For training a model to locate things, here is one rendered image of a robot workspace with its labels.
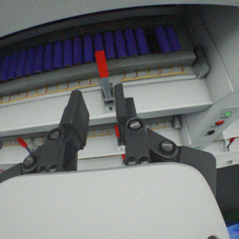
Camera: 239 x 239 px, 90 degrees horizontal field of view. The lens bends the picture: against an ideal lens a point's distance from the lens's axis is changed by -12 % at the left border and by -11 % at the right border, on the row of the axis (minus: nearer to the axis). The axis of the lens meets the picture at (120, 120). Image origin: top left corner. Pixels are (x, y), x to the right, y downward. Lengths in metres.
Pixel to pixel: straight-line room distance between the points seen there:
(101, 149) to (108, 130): 0.06
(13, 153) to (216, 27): 0.60
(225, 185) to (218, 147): 0.62
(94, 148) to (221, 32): 0.38
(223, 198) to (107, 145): 1.01
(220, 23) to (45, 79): 0.29
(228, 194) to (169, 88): 1.10
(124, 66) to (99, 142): 0.24
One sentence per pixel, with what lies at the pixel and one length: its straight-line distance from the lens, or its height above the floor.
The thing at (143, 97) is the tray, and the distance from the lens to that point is 0.24.
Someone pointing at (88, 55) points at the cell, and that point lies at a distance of 0.27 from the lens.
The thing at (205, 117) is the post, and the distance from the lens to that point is 0.31.
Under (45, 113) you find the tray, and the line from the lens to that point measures 0.27.
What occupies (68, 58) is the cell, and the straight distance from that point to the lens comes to 0.28.
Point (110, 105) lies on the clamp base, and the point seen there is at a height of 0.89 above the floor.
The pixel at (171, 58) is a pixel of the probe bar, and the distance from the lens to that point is 0.26.
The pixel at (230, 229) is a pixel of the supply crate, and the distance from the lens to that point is 0.88.
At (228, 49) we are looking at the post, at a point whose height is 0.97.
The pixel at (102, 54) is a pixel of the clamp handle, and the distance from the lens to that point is 0.19.
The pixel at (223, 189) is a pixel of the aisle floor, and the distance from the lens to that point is 1.25.
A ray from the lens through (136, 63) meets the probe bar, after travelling 0.24.
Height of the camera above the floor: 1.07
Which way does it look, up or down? 57 degrees down
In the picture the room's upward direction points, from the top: 10 degrees counter-clockwise
